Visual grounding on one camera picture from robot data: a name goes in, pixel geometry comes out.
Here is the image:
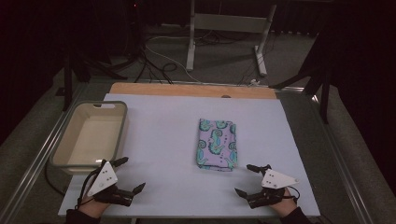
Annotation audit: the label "wooden table board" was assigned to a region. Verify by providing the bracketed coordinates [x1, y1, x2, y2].
[108, 81, 277, 100]

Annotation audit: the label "person's left hand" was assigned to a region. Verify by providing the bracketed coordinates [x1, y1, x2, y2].
[78, 200, 110, 219]

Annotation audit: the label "white floor cable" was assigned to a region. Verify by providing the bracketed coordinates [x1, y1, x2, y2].
[144, 35, 204, 84]

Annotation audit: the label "aluminium table frame rail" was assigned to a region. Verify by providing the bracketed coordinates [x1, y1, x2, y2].
[309, 92, 370, 224]
[85, 77, 307, 93]
[0, 81, 90, 224]

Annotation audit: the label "cream plastic bin grey rim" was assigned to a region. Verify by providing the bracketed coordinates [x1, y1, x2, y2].
[49, 100, 129, 175]

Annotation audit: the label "black cable beside bin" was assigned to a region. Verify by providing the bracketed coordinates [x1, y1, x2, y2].
[44, 160, 69, 198]

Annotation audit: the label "black stand legs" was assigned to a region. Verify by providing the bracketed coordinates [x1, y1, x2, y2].
[269, 29, 332, 125]
[61, 50, 129, 112]

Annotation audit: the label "black floor cables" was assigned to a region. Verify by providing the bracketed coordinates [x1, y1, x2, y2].
[133, 43, 179, 85]

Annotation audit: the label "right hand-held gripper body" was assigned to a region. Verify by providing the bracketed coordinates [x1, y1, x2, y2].
[247, 165, 300, 209]

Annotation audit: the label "white metal stand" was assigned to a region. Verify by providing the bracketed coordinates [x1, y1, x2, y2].
[185, 0, 278, 77]

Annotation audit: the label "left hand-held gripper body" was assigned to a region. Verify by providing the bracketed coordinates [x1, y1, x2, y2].
[87, 160, 135, 207]

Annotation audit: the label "seahorse print cloth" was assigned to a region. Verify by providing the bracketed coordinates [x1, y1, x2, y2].
[195, 118, 239, 173]

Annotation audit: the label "white table mat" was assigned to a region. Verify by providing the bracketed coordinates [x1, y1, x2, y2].
[58, 92, 321, 218]

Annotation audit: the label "person's right hand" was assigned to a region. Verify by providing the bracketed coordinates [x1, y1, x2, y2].
[270, 188, 299, 218]

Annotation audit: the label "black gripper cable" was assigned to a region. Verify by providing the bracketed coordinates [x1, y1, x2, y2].
[285, 186, 302, 204]
[75, 167, 106, 210]

